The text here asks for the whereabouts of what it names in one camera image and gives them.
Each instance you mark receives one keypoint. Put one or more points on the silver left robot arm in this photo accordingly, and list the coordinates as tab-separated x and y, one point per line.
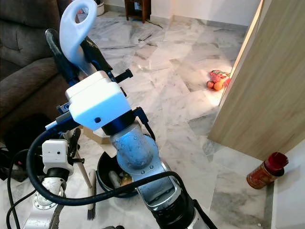
47	198

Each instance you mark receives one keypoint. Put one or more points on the black plastic bucket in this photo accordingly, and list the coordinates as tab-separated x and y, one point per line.
106	167

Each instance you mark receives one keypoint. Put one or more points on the red bag with oranges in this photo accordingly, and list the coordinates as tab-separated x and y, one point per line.
217	85

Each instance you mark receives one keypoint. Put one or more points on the small yellow box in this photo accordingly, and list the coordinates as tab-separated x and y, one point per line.
126	180

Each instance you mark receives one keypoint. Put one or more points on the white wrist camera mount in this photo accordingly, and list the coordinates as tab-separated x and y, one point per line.
97	102
53	152

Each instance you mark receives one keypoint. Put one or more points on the orange jar with red lid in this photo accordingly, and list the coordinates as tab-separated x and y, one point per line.
262	175

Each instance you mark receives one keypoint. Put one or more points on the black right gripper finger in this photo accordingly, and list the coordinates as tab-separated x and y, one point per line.
57	52
95	55

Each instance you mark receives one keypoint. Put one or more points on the brown cardboard box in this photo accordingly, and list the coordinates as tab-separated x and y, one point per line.
97	136

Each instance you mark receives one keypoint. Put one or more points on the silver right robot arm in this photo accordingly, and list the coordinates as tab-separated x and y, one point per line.
138	152

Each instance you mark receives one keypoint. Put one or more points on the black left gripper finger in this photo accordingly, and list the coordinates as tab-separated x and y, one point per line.
76	138

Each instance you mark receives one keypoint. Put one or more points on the small grey bottle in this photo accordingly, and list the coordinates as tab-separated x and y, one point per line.
113	179

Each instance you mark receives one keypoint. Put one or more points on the light wooden cabinet panel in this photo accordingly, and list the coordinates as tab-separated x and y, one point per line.
262	71

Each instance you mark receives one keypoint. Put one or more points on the white round floor appliance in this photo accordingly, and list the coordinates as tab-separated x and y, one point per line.
99	5

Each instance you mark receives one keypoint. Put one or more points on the dark brown fabric sofa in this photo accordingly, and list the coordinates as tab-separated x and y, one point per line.
24	43

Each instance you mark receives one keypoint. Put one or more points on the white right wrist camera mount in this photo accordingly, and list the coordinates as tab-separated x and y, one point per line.
97	102

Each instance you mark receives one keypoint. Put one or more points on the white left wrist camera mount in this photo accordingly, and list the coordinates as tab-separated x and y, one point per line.
53	152

